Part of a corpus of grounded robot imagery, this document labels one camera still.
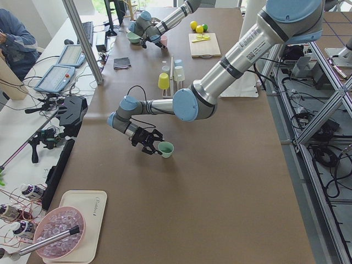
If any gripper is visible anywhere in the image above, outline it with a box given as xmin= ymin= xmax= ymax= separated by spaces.
xmin=140 ymin=32 xmax=166 ymax=48
xmin=131 ymin=128 xmax=164 ymax=155

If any pink cup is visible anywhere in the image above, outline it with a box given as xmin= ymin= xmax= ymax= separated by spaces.
xmin=160 ymin=35 xmax=168 ymax=48

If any mint green cup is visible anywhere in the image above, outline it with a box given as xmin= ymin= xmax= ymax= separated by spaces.
xmin=157 ymin=141 xmax=174 ymax=158

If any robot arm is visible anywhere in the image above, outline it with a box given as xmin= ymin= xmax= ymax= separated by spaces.
xmin=107 ymin=1 xmax=325 ymax=155
xmin=128 ymin=0 xmax=216 ymax=49

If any grey cup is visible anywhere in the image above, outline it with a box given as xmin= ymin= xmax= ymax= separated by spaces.
xmin=162 ymin=65 xmax=171 ymax=75

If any light blue cup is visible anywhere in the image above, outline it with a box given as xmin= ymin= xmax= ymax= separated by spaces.
xmin=174 ymin=59 xmax=183 ymax=67

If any white cup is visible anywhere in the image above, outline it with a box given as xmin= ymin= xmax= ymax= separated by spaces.
xmin=173 ymin=65 xmax=185 ymax=82

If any yellow cup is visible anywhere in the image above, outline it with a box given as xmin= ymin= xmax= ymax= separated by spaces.
xmin=158 ymin=73 xmax=170 ymax=90

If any green bowl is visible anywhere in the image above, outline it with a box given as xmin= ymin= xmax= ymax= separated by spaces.
xmin=126 ymin=32 xmax=141 ymax=44

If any grey cloth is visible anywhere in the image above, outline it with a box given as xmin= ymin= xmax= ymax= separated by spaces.
xmin=113 ymin=57 xmax=131 ymax=69

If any yellow lemon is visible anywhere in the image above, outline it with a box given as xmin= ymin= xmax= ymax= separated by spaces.
xmin=190 ymin=21 xmax=198 ymax=30
xmin=195 ymin=25 xmax=204 ymax=34

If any yellow plastic knife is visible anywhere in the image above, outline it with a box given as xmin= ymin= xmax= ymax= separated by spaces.
xmin=191 ymin=38 xmax=210 ymax=43

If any bamboo cutting board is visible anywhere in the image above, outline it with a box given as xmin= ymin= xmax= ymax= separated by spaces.
xmin=188 ymin=33 xmax=221 ymax=58

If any black keyboard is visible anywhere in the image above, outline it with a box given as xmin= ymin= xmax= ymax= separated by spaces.
xmin=82 ymin=21 xmax=94 ymax=46

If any cream tray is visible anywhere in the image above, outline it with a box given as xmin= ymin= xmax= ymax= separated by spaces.
xmin=43 ymin=190 xmax=107 ymax=263

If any teach pendant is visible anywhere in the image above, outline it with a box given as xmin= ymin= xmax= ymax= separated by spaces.
xmin=34 ymin=65 xmax=75 ymax=93
xmin=57 ymin=45 xmax=85 ymax=68

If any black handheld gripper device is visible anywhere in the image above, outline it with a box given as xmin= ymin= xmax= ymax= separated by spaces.
xmin=28 ymin=128 xmax=65 ymax=163

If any pink bowl of ice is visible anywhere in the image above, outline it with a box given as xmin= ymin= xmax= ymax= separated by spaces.
xmin=33 ymin=206 xmax=86 ymax=260

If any small bottle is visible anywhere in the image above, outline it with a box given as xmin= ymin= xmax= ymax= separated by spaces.
xmin=10 ymin=221 xmax=37 ymax=239
xmin=20 ymin=184 xmax=45 ymax=201
xmin=0 ymin=204 xmax=24 ymax=222

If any person in blue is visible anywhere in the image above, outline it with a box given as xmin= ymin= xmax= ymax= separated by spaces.
xmin=1 ymin=8 xmax=40 ymax=81

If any white wire cup rack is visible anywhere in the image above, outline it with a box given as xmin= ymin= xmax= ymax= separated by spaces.
xmin=162 ymin=55 xmax=182 ymax=98

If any aluminium frame post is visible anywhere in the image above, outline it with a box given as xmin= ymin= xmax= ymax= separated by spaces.
xmin=62 ymin=0 xmax=103 ymax=85

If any metal tongs handle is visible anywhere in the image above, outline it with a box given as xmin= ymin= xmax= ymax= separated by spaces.
xmin=8 ymin=225 xmax=80 ymax=261

